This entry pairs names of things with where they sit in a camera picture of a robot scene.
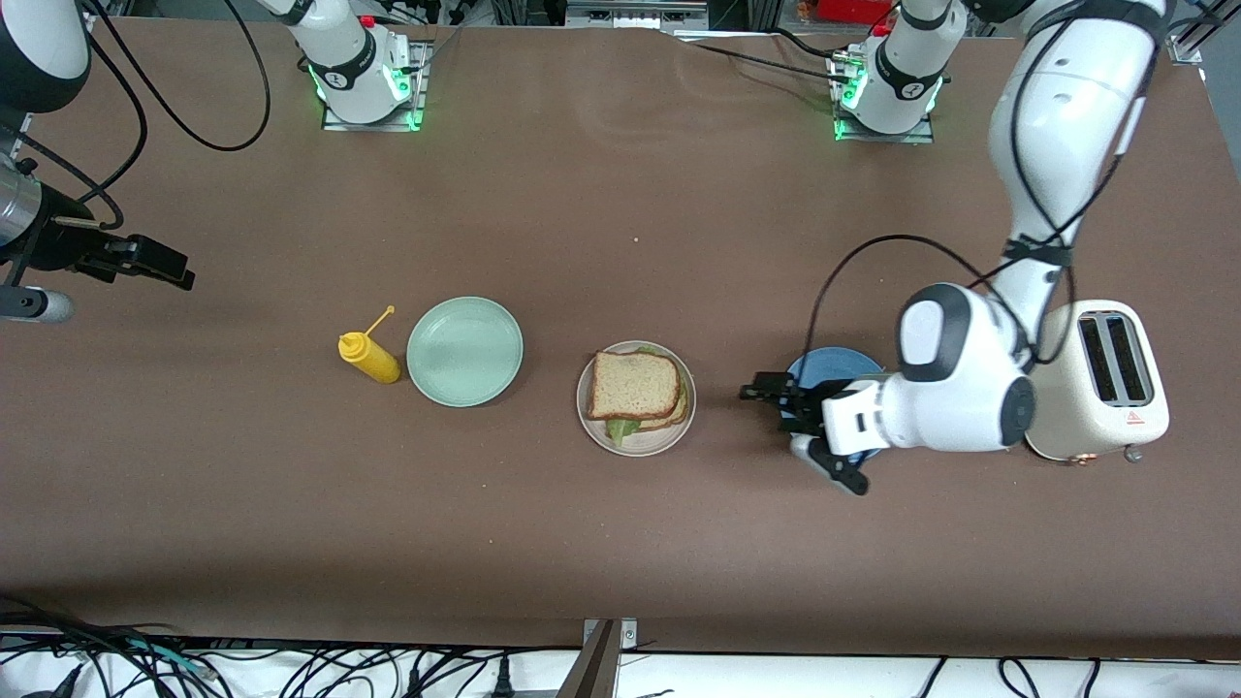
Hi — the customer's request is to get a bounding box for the light crust bread slice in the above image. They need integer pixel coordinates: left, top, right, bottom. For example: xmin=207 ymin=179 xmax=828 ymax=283
xmin=635 ymin=373 xmax=692 ymax=433

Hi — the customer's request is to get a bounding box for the dark crust bread slice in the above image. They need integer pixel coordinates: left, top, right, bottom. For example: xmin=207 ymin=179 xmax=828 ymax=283
xmin=586 ymin=350 xmax=684 ymax=423

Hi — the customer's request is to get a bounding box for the yellow squeeze bottle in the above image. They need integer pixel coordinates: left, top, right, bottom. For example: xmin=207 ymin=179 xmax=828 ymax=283
xmin=338 ymin=306 xmax=401 ymax=385

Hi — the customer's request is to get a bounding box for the blue plate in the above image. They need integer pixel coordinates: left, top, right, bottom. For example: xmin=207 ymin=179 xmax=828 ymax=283
xmin=783 ymin=346 xmax=888 ymax=464

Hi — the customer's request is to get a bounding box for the beige plate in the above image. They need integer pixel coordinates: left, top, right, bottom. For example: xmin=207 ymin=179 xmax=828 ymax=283
xmin=576 ymin=340 xmax=697 ymax=458

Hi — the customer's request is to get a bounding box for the green plate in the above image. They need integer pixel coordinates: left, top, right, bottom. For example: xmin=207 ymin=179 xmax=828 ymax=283
xmin=406 ymin=296 xmax=525 ymax=408

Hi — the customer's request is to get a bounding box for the white toaster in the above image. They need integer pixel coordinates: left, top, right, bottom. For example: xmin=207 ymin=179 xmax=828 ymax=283
xmin=1023 ymin=299 xmax=1171 ymax=464

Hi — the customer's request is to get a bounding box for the red box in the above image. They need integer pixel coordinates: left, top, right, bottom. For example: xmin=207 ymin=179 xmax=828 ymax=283
xmin=812 ymin=0 xmax=895 ymax=25

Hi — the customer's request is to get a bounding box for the aluminium profile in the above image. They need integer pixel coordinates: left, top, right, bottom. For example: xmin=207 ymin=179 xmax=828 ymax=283
xmin=1168 ymin=15 xmax=1241 ymax=66

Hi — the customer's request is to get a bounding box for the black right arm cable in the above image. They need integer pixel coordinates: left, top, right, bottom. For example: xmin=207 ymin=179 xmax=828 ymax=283
xmin=0 ymin=0 xmax=273 ymax=234

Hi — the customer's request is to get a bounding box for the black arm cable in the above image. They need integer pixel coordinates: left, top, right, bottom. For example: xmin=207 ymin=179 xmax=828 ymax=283
xmin=0 ymin=0 xmax=273 ymax=234
xmin=803 ymin=0 xmax=1164 ymax=384

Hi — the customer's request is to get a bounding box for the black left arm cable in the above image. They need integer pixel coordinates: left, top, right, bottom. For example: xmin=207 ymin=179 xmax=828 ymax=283
xmin=803 ymin=0 xmax=1164 ymax=384

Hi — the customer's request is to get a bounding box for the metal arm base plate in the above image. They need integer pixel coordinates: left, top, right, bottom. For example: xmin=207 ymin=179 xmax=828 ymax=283
xmin=836 ymin=53 xmax=937 ymax=144
xmin=320 ymin=41 xmax=430 ymax=133

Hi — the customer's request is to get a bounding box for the small metal bracket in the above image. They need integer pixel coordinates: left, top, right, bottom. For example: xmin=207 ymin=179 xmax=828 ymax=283
xmin=582 ymin=618 xmax=639 ymax=650

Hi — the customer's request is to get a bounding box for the black base cable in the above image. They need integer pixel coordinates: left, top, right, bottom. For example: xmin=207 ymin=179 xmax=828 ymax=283
xmin=669 ymin=27 xmax=854 ymax=83

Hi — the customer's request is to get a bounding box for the grey metal post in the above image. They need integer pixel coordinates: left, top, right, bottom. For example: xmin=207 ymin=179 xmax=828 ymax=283
xmin=557 ymin=620 xmax=617 ymax=698

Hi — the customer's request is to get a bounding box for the black looped cable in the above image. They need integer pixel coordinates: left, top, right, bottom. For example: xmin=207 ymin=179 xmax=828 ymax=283
xmin=999 ymin=659 xmax=1044 ymax=698

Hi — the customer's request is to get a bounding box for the teal cable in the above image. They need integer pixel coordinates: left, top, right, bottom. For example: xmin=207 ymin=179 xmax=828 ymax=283
xmin=124 ymin=638 xmax=212 ymax=677

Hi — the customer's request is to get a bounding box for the silver metal frame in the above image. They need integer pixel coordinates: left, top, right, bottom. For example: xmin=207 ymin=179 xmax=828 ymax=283
xmin=565 ymin=0 xmax=709 ymax=30

